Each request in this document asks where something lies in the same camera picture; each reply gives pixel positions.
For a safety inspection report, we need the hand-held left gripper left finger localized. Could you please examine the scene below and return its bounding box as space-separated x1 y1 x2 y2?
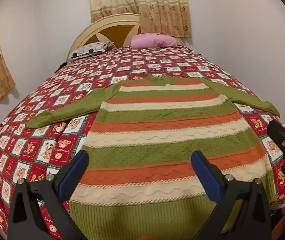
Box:
8 150 90 240

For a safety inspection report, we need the car print pillow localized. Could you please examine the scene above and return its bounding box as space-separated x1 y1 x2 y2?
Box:
67 41 115 63

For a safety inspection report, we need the red bear print bedspread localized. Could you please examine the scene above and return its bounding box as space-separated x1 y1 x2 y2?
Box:
0 44 285 240

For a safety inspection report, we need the pink pillow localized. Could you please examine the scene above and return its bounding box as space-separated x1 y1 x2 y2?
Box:
130 32 178 49

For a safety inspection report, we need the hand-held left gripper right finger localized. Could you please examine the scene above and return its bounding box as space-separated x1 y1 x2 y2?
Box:
191 151 274 240

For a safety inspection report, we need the green orange striped knit sweater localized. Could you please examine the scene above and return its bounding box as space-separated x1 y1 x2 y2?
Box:
25 75 281 240

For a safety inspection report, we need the cream wooden bed headboard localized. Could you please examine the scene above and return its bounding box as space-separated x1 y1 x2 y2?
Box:
69 14 185 63

